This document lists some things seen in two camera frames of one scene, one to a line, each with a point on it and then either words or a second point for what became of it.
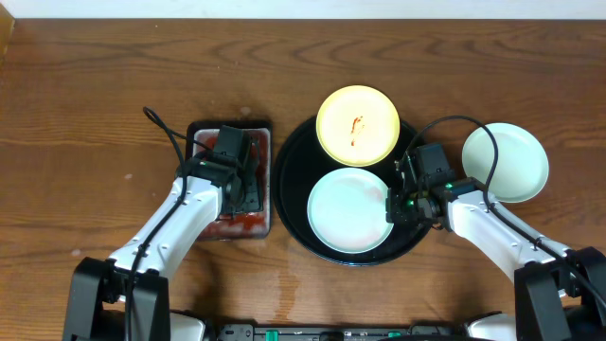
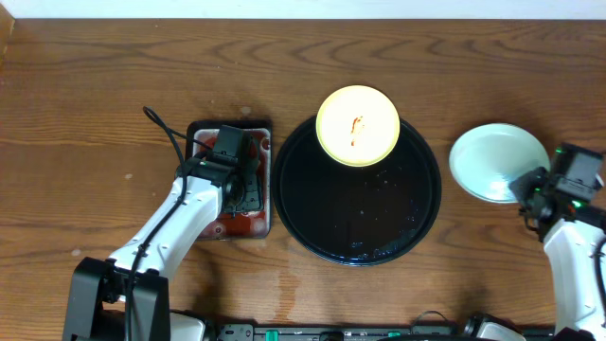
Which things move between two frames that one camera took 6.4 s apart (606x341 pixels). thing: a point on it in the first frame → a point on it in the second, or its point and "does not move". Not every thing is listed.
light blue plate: x=347 y=210 → x=485 y=158
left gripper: x=253 y=190 does not move
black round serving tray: x=300 y=165 does not move
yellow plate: x=358 y=125 does not move
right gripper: x=395 y=214 → x=523 y=185
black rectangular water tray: x=246 y=224 does not move
